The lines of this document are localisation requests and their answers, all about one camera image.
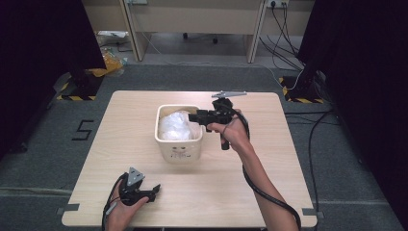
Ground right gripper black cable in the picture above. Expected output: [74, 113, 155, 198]
[220, 101, 302, 231]

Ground clear bags with papers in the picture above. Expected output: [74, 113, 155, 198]
[95, 30, 130, 54]

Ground black stand base striped tape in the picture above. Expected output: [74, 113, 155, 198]
[278, 64, 325, 105]
[56, 68, 106, 102]

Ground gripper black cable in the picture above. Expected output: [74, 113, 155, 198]
[101, 172, 130, 231]
[220, 101, 302, 231]

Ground white square trash bin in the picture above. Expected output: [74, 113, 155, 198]
[154, 104, 204, 164]

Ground black floor cable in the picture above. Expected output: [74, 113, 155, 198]
[283, 109, 342, 213]

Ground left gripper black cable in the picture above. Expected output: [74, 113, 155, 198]
[101, 172, 130, 231]

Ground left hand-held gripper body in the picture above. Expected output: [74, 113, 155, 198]
[118, 167, 151, 207]

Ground beige office desk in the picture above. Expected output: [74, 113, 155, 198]
[81, 0, 317, 64]

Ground grey tape strip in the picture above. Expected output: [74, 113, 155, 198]
[301, 207, 325, 219]

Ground white wall power strip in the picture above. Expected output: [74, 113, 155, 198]
[267, 0, 290, 9]

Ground yellow plastic bag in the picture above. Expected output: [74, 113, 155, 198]
[88, 50, 125, 79]

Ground person's left hand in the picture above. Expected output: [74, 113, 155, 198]
[105, 182, 150, 231]

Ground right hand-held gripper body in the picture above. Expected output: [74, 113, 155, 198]
[205, 90, 248, 151]

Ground bundle of black cables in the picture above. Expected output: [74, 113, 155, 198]
[259, 2, 306, 72]

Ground black curtain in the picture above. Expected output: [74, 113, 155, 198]
[0, 0, 108, 160]
[297, 0, 408, 231]

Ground clear plastic bag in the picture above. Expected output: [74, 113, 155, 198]
[158, 110, 201, 141]

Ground person's right hand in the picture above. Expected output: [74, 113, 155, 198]
[206, 108, 255, 154]

